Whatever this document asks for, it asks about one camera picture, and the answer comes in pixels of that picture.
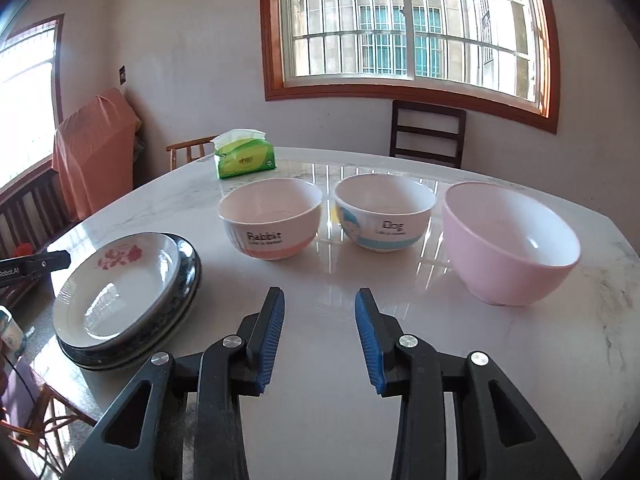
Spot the white Rabbit bowl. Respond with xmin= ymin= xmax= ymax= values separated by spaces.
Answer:
xmin=218 ymin=178 xmax=323 ymax=260

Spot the white pink-flower plate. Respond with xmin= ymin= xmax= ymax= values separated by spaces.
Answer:
xmin=53 ymin=232 xmax=181 ymax=349

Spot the dark wooden chair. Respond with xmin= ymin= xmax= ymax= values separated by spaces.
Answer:
xmin=388 ymin=100 xmax=466 ymax=169

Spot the large barred window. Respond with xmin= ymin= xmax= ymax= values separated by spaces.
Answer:
xmin=259 ymin=0 xmax=561 ymax=133

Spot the orange cloth-covered furniture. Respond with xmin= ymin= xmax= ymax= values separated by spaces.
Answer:
xmin=52 ymin=88 xmax=141 ymax=221

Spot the light wooden chair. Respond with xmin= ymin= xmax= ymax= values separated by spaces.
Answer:
xmin=165 ymin=136 xmax=215 ymax=171

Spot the side window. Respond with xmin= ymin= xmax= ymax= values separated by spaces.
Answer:
xmin=1 ymin=14 xmax=64 ymax=188

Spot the white Dog bowl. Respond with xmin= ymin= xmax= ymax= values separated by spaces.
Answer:
xmin=333 ymin=174 xmax=437 ymax=252

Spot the large pink bowl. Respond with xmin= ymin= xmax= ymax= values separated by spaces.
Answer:
xmin=442 ymin=182 xmax=582 ymax=307

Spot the large blue floral plate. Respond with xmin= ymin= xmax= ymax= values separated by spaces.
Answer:
xmin=55 ymin=233 xmax=202 ymax=370

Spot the green tissue pack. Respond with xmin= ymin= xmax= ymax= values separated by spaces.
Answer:
xmin=213 ymin=129 xmax=277 ymax=180

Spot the dark wooden bench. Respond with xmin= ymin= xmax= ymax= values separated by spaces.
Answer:
xmin=0 ymin=167 xmax=76 ymax=311

